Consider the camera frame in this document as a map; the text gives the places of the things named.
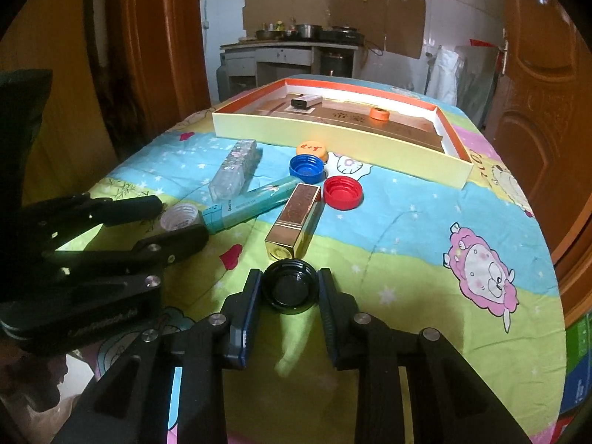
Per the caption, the red bottle cap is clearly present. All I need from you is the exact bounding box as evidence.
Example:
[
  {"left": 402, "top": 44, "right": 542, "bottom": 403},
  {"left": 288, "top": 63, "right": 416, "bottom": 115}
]
[{"left": 323, "top": 175, "right": 363, "bottom": 211}]

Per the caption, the white bottle cap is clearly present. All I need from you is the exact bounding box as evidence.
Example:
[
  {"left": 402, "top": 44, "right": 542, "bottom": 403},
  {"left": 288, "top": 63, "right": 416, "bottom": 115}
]
[{"left": 159, "top": 203, "right": 200, "bottom": 232}]

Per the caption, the right wooden door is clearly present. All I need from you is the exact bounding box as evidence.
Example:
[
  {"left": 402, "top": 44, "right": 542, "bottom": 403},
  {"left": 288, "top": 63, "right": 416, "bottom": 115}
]
[{"left": 485, "top": 0, "right": 591, "bottom": 325}]

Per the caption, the large shallow cardboard tray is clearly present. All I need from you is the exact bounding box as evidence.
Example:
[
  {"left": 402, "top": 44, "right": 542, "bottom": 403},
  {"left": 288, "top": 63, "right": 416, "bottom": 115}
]
[{"left": 213, "top": 75, "right": 472, "bottom": 188}]

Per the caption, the blue bottle cap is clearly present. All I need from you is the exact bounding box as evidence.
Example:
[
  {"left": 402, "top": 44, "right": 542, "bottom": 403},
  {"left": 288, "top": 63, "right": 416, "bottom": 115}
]
[{"left": 289, "top": 154, "right": 325, "bottom": 185}]

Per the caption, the green cardboard box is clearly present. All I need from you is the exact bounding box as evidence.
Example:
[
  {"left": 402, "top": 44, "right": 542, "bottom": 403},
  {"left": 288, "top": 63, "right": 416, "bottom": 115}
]
[{"left": 560, "top": 312, "right": 591, "bottom": 420}]

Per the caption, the colourful cartoon tablecloth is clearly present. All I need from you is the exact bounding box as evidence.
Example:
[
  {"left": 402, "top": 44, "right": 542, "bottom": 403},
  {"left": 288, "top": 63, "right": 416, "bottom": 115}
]
[{"left": 90, "top": 78, "right": 566, "bottom": 443}]

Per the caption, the kitchen counter cabinet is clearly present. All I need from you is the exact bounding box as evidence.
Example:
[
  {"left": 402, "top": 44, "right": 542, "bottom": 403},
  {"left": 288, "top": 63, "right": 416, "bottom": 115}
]
[{"left": 215, "top": 40, "right": 367, "bottom": 101}]

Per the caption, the white plastic bag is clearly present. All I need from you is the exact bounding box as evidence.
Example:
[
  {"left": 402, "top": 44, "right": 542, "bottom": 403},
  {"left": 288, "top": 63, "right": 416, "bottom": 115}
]
[{"left": 425, "top": 48, "right": 463, "bottom": 105}]

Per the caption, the black stove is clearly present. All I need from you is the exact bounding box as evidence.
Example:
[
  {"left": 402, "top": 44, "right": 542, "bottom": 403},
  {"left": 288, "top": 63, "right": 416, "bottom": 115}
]
[{"left": 319, "top": 26, "right": 365, "bottom": 46}]

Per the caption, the gold rectangular box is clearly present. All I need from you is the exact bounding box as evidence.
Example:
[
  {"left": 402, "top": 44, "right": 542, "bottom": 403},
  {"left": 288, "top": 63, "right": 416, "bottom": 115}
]
[{"left": 265, "top": 184, "right": 324, "bottom": 260}]

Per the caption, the left wooden door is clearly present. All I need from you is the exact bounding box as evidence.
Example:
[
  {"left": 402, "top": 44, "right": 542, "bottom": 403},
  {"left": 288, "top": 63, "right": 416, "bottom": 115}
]
[{"left": 1, "top": 0, "right": 211, "bottom": 205}]

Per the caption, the black bottle cap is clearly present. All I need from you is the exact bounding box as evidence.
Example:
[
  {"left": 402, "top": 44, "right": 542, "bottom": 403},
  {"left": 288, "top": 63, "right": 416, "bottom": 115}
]
[{"left": 261, "top": 259, "right": 319, "bottom": 315}]

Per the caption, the orange cap in tray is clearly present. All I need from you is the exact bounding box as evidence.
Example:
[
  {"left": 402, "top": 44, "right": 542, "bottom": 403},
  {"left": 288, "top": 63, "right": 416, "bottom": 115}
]
[{"left": 369, "top": 107, "right": 389, "bottom": 121}]

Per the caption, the metal cooking pot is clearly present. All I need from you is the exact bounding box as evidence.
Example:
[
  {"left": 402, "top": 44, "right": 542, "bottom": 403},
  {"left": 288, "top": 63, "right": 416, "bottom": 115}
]
[{"left": 295, "top": 23, "right": 323, "bottom": 41}]

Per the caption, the wooden door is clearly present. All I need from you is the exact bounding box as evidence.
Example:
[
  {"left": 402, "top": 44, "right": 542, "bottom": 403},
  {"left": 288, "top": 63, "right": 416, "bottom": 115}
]
[
  {"left": 1, "top": 0, "right": 211, "bottom": 205},
  {"left": 485, "top": 0, "right": 591, "bottom": 325}
]

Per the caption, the yellow-orange bottle cap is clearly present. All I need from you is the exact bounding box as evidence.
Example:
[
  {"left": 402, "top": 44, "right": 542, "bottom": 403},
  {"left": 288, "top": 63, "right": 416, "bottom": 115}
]
[{"left": 296, "top": 140, "right": 328, "bottom": 162}]

